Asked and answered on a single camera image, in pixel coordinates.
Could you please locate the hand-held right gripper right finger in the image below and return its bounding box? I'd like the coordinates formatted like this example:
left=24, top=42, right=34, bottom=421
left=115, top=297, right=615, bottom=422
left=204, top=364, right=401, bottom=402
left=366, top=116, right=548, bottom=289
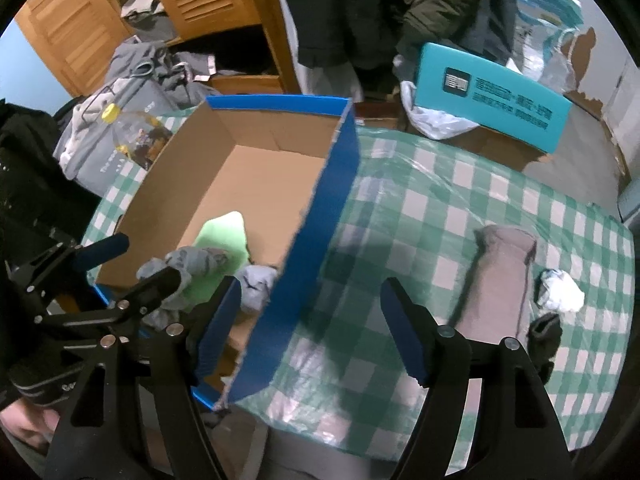
left=379, top=276, right=573, bottom=480

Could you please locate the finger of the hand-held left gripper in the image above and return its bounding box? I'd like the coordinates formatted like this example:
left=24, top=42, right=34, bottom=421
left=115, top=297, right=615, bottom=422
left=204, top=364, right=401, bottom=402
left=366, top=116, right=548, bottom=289
left=31, top=266, right=183, bottom=333
left=4, top=233, right=131, bottom=293

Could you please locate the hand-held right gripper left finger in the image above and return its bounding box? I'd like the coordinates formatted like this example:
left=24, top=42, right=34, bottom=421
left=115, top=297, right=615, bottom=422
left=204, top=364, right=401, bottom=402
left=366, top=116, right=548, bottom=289
left=45, top=276, right=244, bottom=480

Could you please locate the grey-blue sock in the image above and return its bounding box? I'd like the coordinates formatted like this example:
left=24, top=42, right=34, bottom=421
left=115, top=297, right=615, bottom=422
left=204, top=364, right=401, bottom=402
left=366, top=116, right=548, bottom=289
left=136, top=246, right=234, bottom=332

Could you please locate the white and black sock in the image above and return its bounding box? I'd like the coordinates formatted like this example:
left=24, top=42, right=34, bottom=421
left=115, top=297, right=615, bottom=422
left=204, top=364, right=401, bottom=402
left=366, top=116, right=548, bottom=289
left=235, top=265, right=281, bottom=314

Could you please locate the light green sock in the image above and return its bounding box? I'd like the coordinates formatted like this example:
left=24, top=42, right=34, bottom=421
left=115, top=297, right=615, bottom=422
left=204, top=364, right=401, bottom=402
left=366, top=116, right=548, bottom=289
left=177, top=211, right=252, bottom=307

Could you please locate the long grey-brown sock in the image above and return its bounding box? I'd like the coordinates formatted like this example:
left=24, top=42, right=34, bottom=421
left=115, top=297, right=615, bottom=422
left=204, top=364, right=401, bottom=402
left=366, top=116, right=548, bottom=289
left=450, top=225, right=539, bottom=347

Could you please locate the blue-edged cardboard box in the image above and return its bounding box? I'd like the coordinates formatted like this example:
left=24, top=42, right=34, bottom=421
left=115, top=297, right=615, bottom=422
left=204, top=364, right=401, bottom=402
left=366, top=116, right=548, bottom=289
left=87, top=95, right=362, bottom=412

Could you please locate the person's left hand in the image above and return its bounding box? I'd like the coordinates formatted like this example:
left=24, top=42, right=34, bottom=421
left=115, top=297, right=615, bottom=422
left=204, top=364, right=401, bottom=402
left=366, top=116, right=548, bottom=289
left=0, top=400, right=58, bottom=448

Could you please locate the black cloth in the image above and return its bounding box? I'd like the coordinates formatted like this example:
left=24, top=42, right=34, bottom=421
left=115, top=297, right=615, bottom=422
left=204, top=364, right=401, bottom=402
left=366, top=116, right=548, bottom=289
left=0, top=102, right=103, bottom=281

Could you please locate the yellow-capped plastic bottle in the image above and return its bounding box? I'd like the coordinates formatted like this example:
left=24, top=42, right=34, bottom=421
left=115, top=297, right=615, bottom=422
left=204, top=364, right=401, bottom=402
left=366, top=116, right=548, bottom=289
left=102, top=103, right=174, bottom=171

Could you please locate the green checked tablecloth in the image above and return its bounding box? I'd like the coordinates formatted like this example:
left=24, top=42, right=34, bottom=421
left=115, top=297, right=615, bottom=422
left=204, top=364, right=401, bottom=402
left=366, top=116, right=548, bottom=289
left=82, top=105, right=637, bottom=461

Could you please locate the balled white sock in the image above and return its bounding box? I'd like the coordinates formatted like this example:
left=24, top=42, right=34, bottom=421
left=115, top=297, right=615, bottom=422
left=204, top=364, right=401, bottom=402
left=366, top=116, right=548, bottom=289
left=537, top=269, right=586, bottom=312

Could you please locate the grey hoodie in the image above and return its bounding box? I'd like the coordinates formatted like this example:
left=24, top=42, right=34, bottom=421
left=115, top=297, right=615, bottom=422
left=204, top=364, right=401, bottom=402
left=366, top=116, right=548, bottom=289
left=52, top=40, right=222, bottom=182

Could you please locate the white plastic bag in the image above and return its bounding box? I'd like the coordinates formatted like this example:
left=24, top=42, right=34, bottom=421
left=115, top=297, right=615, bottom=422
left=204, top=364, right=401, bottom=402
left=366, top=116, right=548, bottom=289
left=394, top=55, right=482, bottom=142

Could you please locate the teal cardboard box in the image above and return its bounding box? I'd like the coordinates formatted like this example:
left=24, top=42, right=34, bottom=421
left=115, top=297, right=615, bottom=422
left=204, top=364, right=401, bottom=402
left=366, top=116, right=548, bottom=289
left=414, top=42, right=574, bottom=155

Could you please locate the light blue trash bin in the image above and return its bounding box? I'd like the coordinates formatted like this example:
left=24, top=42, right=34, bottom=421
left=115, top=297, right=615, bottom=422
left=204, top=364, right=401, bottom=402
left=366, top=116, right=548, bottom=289
left=617, top=180, right=640, bottom=223

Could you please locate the wooden wardrobe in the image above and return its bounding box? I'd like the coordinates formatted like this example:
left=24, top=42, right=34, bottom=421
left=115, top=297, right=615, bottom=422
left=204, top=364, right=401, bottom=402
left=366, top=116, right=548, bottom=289
left=14, top=0, right=303, bottom=111

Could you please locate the clear plastic bag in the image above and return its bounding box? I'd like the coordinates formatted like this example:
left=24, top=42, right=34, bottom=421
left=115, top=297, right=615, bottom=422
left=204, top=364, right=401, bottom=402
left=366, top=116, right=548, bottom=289
left=537, top=54, right=587, bottom=97

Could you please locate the white door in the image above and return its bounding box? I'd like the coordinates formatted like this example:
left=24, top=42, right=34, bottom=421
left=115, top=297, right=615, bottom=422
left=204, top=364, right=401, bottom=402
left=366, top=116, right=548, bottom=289
left=601, top=55, right=640, bottom=153

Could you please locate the hanging black jacket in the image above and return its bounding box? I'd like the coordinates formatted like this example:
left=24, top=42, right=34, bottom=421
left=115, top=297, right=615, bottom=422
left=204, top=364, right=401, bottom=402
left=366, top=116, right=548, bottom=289
left=284, top=0, right=403, bottom=69

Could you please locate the hanging dark navy coat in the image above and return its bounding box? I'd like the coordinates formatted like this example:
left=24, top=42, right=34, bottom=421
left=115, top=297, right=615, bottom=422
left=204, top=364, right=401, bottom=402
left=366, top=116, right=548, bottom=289
left=467, top=0, right=521, bottom=61

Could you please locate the hanging olive green jacket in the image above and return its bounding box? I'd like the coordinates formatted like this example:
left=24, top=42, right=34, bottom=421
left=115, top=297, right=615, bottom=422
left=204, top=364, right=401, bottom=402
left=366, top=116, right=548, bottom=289
left=384, top=0, right=518, bottom=57

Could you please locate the blue plastic bag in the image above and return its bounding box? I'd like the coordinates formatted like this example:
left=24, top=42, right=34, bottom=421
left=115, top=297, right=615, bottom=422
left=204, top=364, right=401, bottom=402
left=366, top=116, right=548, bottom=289
left=514, top=0, right=585, bottom=96

